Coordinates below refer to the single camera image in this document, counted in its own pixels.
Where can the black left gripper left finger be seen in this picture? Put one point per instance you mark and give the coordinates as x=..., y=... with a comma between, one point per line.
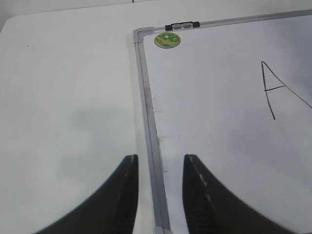
x=111, y=209

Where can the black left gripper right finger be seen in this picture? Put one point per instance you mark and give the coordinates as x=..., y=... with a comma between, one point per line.
x=233, y=200

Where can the round green magnet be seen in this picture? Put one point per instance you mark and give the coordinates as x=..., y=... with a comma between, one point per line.
x=167, y=40

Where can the white board with aluminium frame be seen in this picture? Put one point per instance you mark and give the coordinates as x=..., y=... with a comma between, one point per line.
x=233, y=92

